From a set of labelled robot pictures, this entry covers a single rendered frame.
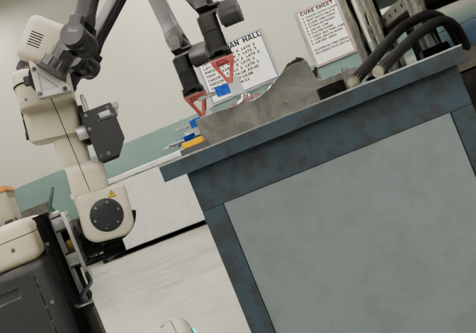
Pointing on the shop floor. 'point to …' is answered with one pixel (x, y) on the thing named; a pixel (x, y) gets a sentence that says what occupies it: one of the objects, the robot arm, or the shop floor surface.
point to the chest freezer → (158, 202)
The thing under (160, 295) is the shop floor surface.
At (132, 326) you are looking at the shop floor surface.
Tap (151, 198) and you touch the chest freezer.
